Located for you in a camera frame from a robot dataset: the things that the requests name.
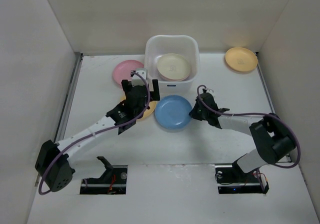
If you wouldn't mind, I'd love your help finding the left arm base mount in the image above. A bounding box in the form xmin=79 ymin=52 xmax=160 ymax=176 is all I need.
xmin=79 ymin=156 xmax=128 ymax=195

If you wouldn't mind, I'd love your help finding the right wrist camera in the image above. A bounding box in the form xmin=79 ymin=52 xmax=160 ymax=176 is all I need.
xmin=202 ymin=86 xmax=214 ymax=94

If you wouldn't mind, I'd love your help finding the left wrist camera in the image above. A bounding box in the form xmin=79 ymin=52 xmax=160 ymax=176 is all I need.
xmin=130 ymin=68 xmax=148 ymax=87

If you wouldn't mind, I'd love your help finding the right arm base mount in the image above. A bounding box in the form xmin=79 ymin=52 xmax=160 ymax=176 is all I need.
xmin=214 ymin=166 xmax=270 ymax=195

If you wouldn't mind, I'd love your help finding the white plastic bin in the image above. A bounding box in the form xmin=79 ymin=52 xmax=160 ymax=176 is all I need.
xmin=144 ymin=35 xmax=200 ymax=94

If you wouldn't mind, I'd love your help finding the blue plate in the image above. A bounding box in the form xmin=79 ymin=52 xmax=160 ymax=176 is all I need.
xmin=154 ymin=95 xmax=192 ymax=130

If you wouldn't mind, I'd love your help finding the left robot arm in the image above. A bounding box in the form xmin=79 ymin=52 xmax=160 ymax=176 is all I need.
xmin=35 ymin=75 xmax=160 ymax=196

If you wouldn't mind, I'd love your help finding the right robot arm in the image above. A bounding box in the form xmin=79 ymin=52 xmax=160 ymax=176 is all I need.
xmin=189 ymin=89 xmax=300 ymax=182

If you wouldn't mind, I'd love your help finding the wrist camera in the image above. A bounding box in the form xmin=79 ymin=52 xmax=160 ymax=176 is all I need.
xmin=202 ymin=86 xmax=214 ymax=94
xmin=130 ymin=68 xmax=148 ymax=87

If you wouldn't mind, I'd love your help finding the cream plate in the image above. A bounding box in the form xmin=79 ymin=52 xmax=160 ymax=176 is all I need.
xmin=156 ymin=53 xmax=192 ymax=79

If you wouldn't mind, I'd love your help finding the yellow plate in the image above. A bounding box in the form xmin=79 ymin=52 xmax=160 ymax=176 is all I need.
xmin=119 ymin=95 xmax=157 ymax=122
xmin=225 ymin=47 xmax=258 ymax=73

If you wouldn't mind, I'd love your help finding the pink plate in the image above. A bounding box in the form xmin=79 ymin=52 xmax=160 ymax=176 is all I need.
xmin=160 ymin=75 xmax=188 ymax=82
xmin=112 ymin=59 xmax=144 ymax=86

